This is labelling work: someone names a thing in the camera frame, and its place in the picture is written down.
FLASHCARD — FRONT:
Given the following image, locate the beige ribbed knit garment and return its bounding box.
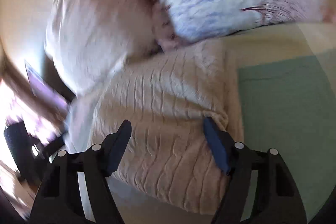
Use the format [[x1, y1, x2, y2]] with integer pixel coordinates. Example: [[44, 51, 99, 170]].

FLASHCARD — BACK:
[[89, 39, 244, 214]]

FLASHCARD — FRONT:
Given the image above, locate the purple cloth on nightstand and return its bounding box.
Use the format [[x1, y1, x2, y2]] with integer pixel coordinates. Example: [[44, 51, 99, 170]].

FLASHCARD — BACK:
[[25, 63, 72, 114]]

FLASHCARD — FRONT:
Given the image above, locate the green folded cloth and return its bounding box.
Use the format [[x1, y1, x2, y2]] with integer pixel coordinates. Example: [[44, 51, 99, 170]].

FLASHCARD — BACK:
[[239, 56, 335, 219]]

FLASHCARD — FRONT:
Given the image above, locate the pink floral pillow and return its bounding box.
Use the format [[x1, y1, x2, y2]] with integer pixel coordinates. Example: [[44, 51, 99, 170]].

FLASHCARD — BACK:
[[45, 0, 159, 94]]

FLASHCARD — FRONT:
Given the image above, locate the pale bed sheet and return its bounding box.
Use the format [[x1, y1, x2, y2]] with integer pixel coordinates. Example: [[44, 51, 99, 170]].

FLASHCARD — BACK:
[[67, 23, 335, 223]]

